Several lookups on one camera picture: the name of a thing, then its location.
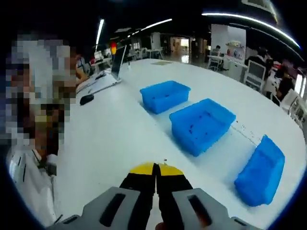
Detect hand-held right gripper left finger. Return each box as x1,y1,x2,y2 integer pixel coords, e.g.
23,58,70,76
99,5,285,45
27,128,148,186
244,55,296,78
47,161,155,230

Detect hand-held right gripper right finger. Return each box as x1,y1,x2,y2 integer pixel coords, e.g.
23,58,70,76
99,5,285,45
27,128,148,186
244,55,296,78
155,163,261,230

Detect blue plastic bin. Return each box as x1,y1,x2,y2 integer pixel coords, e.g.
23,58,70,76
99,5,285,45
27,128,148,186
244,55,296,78
234,134,286,207
140,80,192,115
169,98,237,158

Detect grey chest-worn device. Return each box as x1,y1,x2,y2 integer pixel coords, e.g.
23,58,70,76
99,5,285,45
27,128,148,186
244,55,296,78
45,154,58,177

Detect black computer mouse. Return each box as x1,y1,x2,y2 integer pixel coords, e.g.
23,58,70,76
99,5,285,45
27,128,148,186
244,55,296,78
79,94,94,105

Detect green paper sheet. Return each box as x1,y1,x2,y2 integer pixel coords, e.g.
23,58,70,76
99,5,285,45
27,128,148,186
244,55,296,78
150,60,172,67

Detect silver laptop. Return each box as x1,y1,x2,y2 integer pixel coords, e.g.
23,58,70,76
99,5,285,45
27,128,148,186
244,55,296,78
76,45,128,95

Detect white mesh office chair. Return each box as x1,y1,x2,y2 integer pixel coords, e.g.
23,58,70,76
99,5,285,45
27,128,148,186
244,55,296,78
245,59,267,91
271,89,302,115

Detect white display shelf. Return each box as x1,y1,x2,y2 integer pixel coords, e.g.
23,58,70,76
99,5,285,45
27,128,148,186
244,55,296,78
225,40,247,60

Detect short ceiling light strip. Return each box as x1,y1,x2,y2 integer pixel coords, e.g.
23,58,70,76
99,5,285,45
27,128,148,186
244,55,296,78
95,19,105,46
130,18,173,36

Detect curved ceiling light strip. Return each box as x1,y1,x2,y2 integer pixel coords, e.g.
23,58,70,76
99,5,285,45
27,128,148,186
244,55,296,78
201,12,301,49

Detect white ceiling air conditioner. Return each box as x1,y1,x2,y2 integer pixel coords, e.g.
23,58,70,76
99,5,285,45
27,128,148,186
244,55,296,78
241,0,279,23

